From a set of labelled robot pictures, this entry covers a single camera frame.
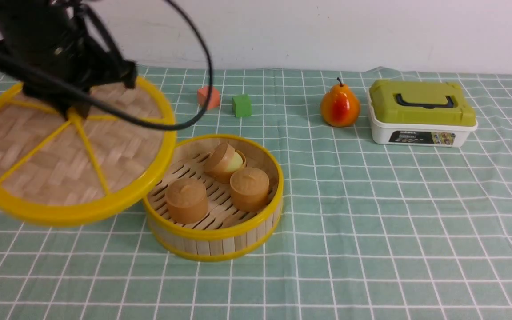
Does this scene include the bamboo steamer basket yellow rim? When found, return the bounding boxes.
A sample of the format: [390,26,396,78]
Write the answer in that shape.
[144,134,284,262]

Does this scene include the orange block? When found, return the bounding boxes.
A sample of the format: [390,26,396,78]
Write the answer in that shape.
[197,86,221,111]

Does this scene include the green cube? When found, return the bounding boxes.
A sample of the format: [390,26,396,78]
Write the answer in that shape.
[233,94,252,118]

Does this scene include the woven bamboo steamer lid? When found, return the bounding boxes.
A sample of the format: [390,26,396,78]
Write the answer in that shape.
[0,84,177,227]

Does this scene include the orange red toy pear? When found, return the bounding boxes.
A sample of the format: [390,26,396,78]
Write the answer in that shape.
[320,77,361,128]

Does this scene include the tan bun front right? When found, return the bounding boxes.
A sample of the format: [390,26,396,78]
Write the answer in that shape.
[229,167,270,212]

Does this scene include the tan bun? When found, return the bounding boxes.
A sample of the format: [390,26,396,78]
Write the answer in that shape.
[229,167,270,212]
[165,178,208,224]

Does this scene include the tipped bun with green filling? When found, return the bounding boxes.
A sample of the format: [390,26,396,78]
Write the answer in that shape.
[204,143,246,184]

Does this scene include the black cable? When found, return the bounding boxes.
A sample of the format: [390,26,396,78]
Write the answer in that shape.
[0,0,214,131]

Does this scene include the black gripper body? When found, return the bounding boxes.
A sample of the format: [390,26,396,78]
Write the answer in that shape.
[0,0,138,118]

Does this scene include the tan bun front left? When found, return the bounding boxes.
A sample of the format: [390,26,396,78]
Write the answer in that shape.
[165,178,208,224]

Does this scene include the green lidded white box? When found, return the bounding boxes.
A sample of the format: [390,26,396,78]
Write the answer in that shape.
[367,79,478,148]

